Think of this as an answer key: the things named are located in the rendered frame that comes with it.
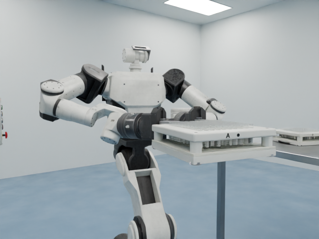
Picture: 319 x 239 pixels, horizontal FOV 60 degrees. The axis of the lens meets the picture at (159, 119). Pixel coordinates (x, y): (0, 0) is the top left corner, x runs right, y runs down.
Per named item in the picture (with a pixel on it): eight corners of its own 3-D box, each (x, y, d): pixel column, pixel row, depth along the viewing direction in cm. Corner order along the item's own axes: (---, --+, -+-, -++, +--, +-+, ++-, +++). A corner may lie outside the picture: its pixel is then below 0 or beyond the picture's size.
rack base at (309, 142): (299, 138, 188) (299, 135, 188) (332, 143, 165) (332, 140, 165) (269, 140, 181) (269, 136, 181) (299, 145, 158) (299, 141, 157)
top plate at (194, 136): (193, 142, 61) (193, 133, 60) (151, 131, 83) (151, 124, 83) (276, 136, 71) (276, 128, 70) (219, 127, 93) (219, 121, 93)
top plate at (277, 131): (299, 131, 188) (300, 128, 188) (332, 135, 165) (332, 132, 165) (270, 132, 181) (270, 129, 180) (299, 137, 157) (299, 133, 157)
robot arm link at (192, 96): (219, 127, 139) (185, 101, 147) (232, 107, 132) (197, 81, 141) (208, 133, 130) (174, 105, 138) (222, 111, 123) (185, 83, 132)
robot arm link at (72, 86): (27, 80, 97) (68, 68, 116) (26, 112, 103) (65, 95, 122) (54, 92, 95) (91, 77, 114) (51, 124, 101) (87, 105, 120)
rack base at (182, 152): (193, 165, 61) (193, 154, 61) (151, 147, 83) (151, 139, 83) (276, 155, 71) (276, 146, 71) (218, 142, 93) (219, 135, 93)
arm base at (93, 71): (69, 99, 124) (72, 86, 132) (96, 109, 129) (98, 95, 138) (81, 73, 116) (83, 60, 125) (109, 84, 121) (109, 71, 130)
